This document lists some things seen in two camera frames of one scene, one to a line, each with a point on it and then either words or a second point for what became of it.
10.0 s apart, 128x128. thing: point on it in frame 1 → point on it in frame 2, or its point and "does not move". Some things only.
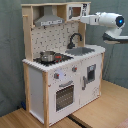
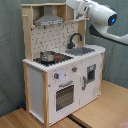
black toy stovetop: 59,58 does not move
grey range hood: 48,18 does not move
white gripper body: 91,19 → 81,8
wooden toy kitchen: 62,73 does not move
